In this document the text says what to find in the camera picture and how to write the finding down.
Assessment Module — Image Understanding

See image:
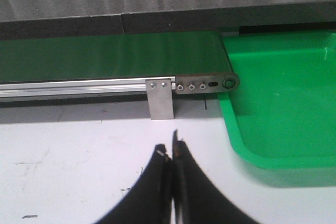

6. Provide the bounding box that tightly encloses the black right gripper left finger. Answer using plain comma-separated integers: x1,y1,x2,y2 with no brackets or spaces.
98,144,173,223

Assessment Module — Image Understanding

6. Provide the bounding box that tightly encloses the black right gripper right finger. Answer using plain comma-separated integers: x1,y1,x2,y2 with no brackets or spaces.
172,130,257,223

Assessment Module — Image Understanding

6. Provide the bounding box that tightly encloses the green plastic bin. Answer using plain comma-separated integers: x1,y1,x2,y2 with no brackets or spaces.
218,30,335,187

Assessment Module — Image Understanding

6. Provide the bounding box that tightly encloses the dark conveyor end plate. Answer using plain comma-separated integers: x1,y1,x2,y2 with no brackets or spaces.
175,72,240,94

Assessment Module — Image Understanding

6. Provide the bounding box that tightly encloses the grey speckled stone counter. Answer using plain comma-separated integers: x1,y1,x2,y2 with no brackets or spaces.
1,0,335,40

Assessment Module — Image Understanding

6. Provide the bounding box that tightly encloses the green conveyor belt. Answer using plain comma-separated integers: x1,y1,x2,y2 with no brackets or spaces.
1,31,229,83

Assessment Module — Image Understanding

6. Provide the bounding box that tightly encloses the steel conveyor support bracket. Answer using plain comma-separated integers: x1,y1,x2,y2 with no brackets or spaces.
145,79,174,120

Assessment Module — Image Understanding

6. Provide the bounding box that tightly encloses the aluminium conveyor side rail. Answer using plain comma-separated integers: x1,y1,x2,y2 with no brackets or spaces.
1,76,175,98

